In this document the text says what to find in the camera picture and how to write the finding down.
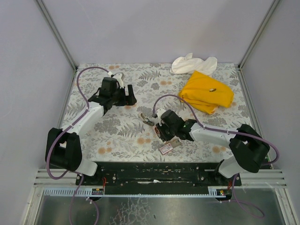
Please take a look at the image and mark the white cloth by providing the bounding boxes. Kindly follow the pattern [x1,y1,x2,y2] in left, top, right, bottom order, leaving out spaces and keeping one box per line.
[170,53,218,75]

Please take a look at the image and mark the right aluminium frame post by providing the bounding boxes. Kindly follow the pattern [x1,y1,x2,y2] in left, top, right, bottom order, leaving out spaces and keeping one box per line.
[238,0,281,71]

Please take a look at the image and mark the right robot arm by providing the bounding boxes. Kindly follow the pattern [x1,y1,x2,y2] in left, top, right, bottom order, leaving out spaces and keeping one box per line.
[155,109,270,178]

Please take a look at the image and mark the floor purple cable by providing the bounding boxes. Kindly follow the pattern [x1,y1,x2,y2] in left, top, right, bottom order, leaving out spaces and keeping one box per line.
[68,174,100,225]
[228,173,265,218]

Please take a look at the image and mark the red white staple box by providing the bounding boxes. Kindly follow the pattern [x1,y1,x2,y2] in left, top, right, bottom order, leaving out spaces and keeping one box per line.
[159,143,173,155]

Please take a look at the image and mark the right floor purple cable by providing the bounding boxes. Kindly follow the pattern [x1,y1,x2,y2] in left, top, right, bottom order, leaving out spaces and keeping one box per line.
[228,173,265,218]

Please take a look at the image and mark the cardboard staple box tray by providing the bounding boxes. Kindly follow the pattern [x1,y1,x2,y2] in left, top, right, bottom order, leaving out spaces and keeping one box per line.
[170,139,182,148]

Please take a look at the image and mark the left aluminium frame post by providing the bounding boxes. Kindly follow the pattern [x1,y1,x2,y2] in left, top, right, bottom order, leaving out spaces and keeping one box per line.
[34,0,78,71]

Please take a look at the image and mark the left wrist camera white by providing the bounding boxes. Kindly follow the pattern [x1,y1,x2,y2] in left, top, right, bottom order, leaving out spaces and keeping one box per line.
[108,71,124,87]

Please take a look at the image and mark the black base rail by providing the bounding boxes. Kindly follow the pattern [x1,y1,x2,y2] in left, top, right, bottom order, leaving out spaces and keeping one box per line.
[82,162,234,189]

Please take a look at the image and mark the floral table mat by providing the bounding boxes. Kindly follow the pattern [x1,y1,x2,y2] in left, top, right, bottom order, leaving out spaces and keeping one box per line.
[48,62,272,169]

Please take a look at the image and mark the left floor purple cable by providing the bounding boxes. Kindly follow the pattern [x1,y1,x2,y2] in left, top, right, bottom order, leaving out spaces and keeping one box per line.
[68,174,100,225]

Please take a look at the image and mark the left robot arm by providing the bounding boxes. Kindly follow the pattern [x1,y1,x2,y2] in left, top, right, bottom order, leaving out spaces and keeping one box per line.
[45,77,137,176]

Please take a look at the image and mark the yellow cloth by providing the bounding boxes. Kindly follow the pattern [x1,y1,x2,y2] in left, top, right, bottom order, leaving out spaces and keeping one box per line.
[179,71,234,114]

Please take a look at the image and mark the aluminium frame post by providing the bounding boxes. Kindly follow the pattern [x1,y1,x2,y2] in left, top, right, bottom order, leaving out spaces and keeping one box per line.
[34,0,78,71]
[238,0,281,71]

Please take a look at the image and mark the white slotted cable duct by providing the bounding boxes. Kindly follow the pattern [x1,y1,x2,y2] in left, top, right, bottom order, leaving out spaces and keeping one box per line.
[44,185,231,198]

